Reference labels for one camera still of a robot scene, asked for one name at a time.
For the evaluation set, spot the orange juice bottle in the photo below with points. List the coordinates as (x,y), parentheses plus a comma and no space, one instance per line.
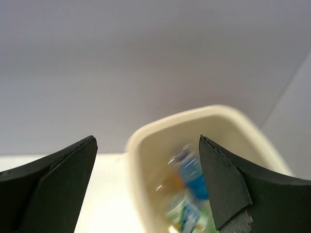
(169,183)

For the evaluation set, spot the clear bottle blue label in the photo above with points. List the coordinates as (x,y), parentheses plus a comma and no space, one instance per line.
(189,169)

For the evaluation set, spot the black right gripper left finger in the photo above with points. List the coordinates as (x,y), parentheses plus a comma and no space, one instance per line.
(46,195)

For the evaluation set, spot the cream plastic bin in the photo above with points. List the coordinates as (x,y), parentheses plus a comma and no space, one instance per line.
(150,148)

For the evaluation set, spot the clear bottle green-blue label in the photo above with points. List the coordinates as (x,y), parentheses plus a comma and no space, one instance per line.
(189,214)

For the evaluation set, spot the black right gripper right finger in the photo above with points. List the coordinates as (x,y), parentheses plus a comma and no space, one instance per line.
(248,198)

